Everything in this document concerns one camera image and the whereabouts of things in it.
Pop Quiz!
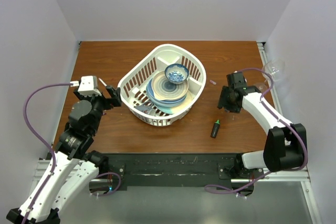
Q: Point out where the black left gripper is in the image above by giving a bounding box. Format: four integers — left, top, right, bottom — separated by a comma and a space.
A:
75, 84, 121, 133

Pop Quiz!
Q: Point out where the black green highlighter pen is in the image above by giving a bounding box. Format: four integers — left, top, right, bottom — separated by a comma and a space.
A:
211, 120, 220, 138

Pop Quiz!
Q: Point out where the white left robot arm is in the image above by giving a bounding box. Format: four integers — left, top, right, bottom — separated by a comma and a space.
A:
6, 81, 122, 223

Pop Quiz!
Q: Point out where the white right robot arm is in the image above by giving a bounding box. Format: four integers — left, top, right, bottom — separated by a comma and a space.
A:
217, 72, 308, 178

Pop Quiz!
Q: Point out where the white red marker pen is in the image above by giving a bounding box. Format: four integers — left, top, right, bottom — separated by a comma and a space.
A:
98, 78, 107, 87

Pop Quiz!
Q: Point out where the blue rimmed plate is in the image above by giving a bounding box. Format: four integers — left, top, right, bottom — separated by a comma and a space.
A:
146, 79, 186, 108

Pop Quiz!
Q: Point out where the grey ceramic mug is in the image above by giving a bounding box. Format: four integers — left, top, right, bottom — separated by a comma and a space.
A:
135, 103, 155, 116

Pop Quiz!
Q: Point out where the beige blue swirl plate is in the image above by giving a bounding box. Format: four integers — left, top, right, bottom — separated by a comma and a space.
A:
151, 71, 188, 100

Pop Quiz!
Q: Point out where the clear wine glass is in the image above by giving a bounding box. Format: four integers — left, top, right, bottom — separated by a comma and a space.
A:
254, 59, 285, 92

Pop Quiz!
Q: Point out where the white plastic dish basket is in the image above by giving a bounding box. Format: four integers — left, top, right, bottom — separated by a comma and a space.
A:
118, 44, 206, 126

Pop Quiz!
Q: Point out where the blue floral ceramic bowl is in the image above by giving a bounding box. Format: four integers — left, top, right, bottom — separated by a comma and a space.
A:
164, 63, 189, 84

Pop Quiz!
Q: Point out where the cream and teal plate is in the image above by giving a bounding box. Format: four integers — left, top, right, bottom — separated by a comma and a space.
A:
156, 94, 193, 114

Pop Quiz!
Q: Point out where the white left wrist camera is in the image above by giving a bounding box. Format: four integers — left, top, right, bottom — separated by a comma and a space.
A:
78, 76, 101, 97

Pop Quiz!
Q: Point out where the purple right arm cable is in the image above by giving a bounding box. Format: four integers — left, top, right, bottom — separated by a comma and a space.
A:
204, 68, 308, 195

